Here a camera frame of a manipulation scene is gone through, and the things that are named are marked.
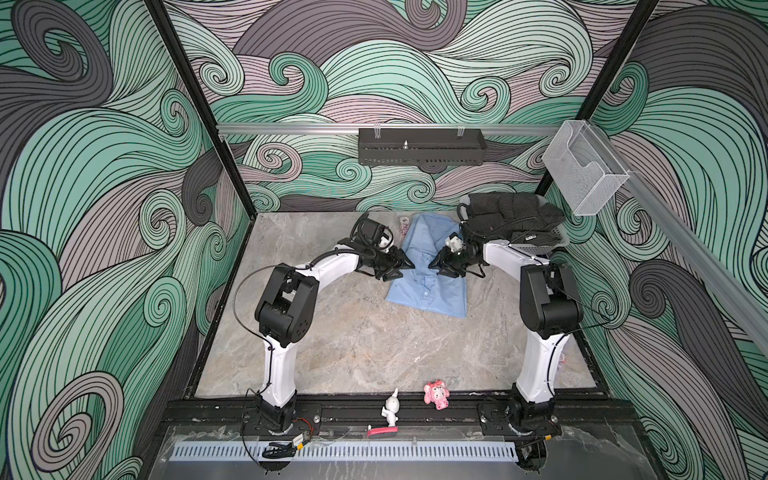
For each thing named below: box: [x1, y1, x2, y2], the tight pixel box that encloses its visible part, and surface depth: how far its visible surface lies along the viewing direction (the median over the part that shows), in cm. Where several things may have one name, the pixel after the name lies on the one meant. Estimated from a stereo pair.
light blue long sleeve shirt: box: [386, 213, 468, 318], surface depth 97 cm
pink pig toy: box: [423, 379, 450, 411], surface depth 76 cm
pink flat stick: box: [367, 426, 398, 436], surface depth 70 cm
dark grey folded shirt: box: [467, 192, 567, 244], surface depth 113 cm
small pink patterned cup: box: [399, 216, 410, 236], surface depth 113 cm
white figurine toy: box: [381, 387, 400, 427], surface depth 74 cm
